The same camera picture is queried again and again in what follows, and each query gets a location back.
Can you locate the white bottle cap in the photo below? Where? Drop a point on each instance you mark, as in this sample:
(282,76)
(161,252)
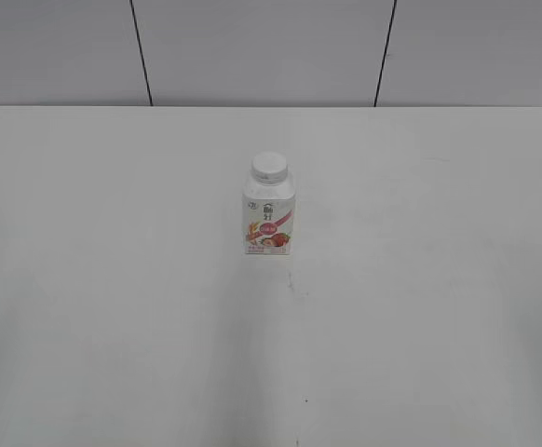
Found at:
(269,168)

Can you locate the white yili yogurt bottle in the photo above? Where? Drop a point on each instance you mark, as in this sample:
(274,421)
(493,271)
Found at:
(268,212)

